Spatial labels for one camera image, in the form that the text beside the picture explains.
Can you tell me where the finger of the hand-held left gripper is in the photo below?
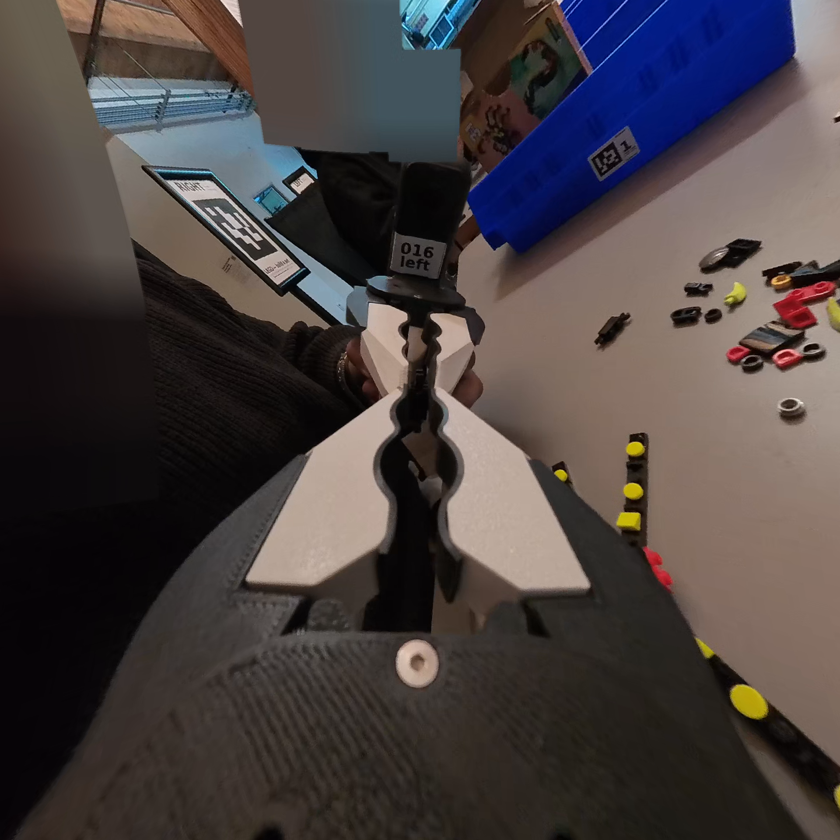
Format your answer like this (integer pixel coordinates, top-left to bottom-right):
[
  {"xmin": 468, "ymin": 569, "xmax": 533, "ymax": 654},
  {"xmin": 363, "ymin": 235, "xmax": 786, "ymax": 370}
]
[
  {"xmin": 361, "ymin": 302, "xmax": 413, "ymax": 396},
  {"xmin": 428, "ymin": 315, "xmax": 476, "ymax": 391}
]

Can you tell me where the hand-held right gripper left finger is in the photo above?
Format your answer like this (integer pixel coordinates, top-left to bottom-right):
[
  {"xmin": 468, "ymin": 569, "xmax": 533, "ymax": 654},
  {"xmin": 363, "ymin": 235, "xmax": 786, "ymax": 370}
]
[{"xmin": 245, "ymin": 388, "xmax": 404, "ymax": 598}]

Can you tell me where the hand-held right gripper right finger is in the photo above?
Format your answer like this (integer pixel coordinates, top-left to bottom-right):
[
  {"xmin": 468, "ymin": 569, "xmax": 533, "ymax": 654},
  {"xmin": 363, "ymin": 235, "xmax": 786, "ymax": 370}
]
[{"xmin": 430, "ymin": 387, "xmax": 593, "ymax": 603}]

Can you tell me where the black lego clip bar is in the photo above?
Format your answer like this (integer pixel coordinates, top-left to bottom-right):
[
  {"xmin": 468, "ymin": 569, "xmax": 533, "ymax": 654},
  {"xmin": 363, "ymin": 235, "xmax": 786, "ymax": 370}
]
[{"xmin": 403, "ymin": 367, "xmax": 432, "ymax": 435}]

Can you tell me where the black yellow lego spider model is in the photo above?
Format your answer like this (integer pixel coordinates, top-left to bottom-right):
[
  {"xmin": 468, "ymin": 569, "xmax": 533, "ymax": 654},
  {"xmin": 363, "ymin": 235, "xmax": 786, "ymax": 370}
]
[{"xmin": 551, "ymin": 432, "xmax": 840, "ymax": 808}]

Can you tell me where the person's left forearm black sleeve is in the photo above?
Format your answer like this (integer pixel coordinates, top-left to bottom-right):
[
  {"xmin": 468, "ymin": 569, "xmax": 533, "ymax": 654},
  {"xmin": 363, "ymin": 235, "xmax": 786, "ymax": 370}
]
[{"xmin": 262, "ymin": 322, "xmax": 362, "ymax": 421}]

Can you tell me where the printed cardboard lego box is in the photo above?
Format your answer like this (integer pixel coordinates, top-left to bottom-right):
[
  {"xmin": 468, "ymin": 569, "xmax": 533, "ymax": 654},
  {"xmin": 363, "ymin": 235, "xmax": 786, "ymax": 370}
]
[{"xmin": 459, "ymin": 7, "xmax": 592, "ymax": 172}]

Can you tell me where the pile of loose lego pieces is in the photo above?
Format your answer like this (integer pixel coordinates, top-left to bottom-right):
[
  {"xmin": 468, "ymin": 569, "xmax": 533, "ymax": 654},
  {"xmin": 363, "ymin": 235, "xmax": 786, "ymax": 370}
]
[{"xmin": 669, "ymin": 238, "xmax": 840, "ymax": 371}]

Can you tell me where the person's left hand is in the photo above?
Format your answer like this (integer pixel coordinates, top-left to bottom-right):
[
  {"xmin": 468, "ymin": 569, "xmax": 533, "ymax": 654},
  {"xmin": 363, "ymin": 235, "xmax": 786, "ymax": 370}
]
[{"xmin": 344, "ymin": 338, "xmax": 484, "ymax": 409}]

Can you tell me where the black office chair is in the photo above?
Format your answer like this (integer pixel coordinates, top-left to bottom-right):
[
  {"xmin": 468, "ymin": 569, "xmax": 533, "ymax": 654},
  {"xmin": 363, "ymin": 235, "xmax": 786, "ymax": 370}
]
[{"xmin": 266, "ymin": 190, "xmax": 375, "ymax": 290}]

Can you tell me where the blue plastic bin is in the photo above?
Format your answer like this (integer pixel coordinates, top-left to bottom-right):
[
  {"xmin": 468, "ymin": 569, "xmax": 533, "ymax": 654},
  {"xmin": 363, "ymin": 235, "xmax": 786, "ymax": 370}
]
[{"xmin": 466, "ymin": 0, "xmax": 796, "ymax": 255}]

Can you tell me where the metal railing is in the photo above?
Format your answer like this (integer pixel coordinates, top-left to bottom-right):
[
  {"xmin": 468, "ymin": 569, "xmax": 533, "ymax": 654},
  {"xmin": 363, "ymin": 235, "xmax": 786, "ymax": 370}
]
[{"xmin": 88, "ymin": 75, "xmax": 253, "ymax": 129}]

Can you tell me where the framed wall poster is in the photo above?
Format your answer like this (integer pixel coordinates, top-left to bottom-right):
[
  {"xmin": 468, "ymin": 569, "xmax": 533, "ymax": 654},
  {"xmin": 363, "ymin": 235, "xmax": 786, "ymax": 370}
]
[{"xmin": 142, "ymin": 166, "xmax": 311, "ymax": 296}]

